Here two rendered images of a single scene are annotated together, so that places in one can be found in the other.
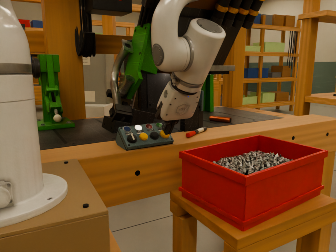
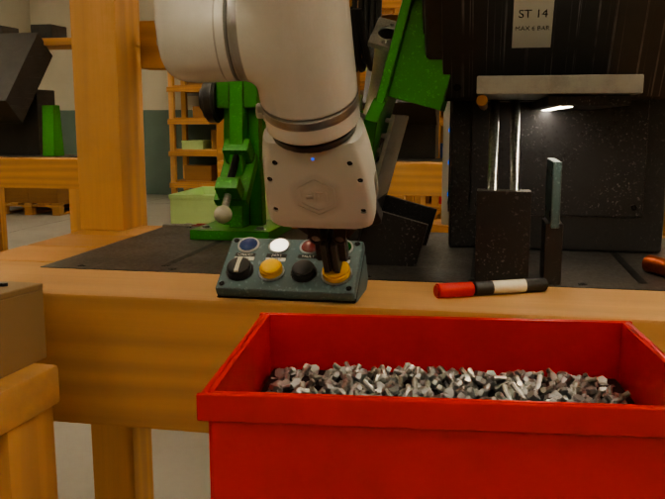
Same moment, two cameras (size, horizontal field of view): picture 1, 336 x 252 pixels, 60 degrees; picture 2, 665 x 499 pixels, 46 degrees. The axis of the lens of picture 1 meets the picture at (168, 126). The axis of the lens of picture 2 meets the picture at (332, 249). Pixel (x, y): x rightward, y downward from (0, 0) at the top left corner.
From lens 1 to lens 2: 0.57 m
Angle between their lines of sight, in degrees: 40
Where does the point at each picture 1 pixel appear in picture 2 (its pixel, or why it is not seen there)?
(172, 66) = (177, 63)
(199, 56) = (251, 34)
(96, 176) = (134, 343)
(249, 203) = (229, 485)
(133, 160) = (227, 325)
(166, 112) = (270, 200)
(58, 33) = not seen: hidden behind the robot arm
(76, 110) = not seen: hidden behind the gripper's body
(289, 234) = not seen: outside the picture
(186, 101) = (312, 171)
